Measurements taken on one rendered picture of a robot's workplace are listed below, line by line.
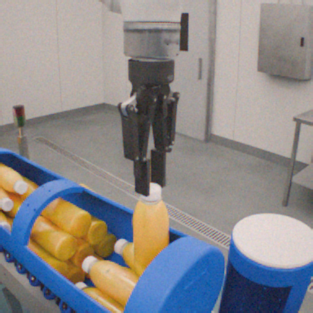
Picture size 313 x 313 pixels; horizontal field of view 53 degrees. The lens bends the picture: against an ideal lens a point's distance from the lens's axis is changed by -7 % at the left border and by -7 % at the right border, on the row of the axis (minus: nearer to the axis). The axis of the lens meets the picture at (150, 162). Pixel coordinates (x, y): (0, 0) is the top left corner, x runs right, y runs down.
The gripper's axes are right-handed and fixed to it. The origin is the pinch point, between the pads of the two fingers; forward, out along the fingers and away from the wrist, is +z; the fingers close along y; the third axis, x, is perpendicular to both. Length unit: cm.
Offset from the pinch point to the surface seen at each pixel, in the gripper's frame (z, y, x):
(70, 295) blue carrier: 26.7, -14.9, 9.4
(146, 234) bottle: 11.0, -3.2, -1.8
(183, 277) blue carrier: 15.1, -4.4, -11.6
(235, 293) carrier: 69, 49, -2
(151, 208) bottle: 6.1, -1.6, -1.6
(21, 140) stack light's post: 31, 33, 116
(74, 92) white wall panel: 101, 322, 458
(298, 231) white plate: 33, 51, -19
